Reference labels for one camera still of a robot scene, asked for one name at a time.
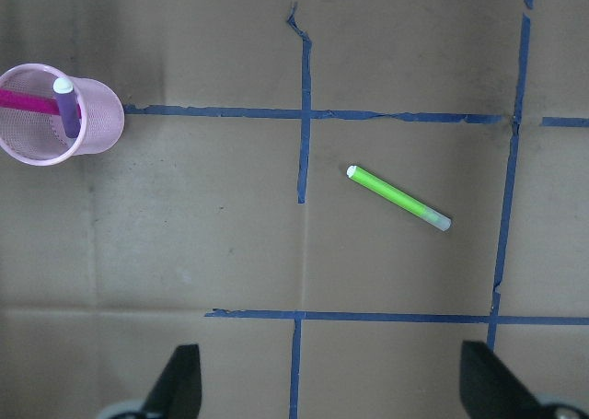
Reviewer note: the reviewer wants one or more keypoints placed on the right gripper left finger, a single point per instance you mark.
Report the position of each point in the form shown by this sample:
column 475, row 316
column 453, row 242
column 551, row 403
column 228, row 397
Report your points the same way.
column 178, row 390

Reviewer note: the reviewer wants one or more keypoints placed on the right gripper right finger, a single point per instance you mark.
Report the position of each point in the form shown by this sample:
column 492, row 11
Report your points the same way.
column 488, row 389

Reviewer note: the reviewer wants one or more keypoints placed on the purple pen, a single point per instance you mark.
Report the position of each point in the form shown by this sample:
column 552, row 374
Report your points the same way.
column 65, row 97

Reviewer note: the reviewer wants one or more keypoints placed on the pink pen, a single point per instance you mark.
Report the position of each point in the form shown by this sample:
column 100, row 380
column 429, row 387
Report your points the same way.
column 26, row 102

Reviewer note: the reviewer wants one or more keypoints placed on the pink mesh cup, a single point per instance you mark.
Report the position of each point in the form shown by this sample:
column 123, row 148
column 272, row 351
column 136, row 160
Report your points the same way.
column 38, row 139

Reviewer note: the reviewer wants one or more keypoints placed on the green pen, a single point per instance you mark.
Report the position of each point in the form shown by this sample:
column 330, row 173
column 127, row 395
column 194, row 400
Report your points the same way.
column 398, row 197

